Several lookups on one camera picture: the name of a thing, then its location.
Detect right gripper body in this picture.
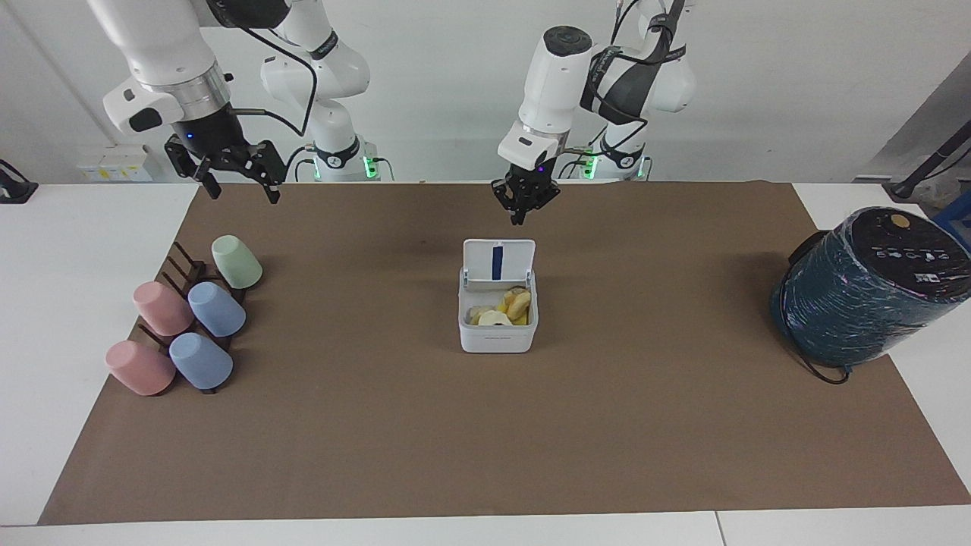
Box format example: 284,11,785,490
171,102,256,162

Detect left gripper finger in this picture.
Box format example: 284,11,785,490
528,182,563,214
491,179,531,227

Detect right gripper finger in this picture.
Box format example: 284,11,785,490
227,141,288,205
165,138,223,201

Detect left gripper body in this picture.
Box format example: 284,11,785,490
505,158,561,193

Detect white trash can lid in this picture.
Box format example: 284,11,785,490
463,239,536,292

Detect white trash can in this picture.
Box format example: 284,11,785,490
458,269,539,354

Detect white box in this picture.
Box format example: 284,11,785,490
76,145,153,183

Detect dark wooden cup rack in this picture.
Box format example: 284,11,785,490
139,241,248,396

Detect green plastic cup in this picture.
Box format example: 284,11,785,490
211,234,263,290

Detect yellow fruit peel scraps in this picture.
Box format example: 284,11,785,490
468,286,532,327

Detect pink plastic cup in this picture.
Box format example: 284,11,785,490
134,281,195,337
105,340,177,397

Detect blue plastic cup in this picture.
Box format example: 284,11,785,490
187,281,247,338
168,332,234,391

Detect black stand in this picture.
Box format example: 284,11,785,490
888,125,971,200
0,159,39,204

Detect dark teal wrapped cylinder appliance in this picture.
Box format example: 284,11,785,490
770,206,971,369

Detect black appliance power cable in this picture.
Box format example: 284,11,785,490
787,230,852,385

